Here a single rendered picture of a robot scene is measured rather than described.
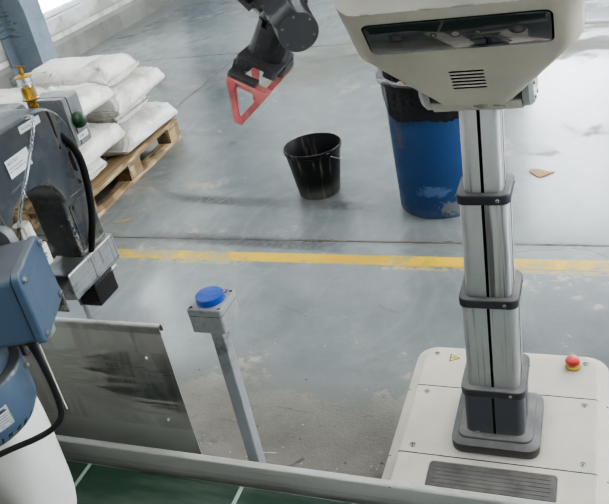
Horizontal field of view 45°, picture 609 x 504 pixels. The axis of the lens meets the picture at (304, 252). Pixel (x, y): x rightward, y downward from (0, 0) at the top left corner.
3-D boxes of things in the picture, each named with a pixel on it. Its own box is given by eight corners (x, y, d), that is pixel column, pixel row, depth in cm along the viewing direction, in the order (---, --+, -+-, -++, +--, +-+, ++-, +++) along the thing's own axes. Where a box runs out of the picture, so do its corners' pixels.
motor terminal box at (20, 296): (73, 310, 92) (41, 231, 87) (59, 361, 83) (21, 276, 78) (8, 324, 92) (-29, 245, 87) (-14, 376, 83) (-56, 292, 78)
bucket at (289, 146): (355, 177, 389) (348, 131, 376) (339, 204, 366) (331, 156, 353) (302, 177, 400) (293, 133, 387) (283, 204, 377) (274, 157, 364)
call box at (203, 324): (241, 312, 159) (235, 289, 156) (226, 334, 153) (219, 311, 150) (208, 310, 162) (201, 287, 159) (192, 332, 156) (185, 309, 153)
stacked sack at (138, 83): (172, 81, 471) (166, 59, 463) (117, 123, 417) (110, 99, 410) (114, 85, 486) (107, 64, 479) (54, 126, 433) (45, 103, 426)
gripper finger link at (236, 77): (212, 119, 111) (229, 62, 106) (228, 103, 117) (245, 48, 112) (253, 137, 111) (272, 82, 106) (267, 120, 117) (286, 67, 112)
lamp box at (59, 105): (92, 138, 132) (76, 89, 128) (78, 148, 129) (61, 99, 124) (58, 139, 135) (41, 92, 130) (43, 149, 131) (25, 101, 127)
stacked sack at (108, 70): (146, 69, 460) (139, 46, 453) (109, 95, 426) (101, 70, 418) (58, 76, 484) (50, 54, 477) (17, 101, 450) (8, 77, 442)
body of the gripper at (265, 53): (232, 67, 108) (246, 19, 104) (253, 47, 117) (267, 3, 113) (272, 85, 108) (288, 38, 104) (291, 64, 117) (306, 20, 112)
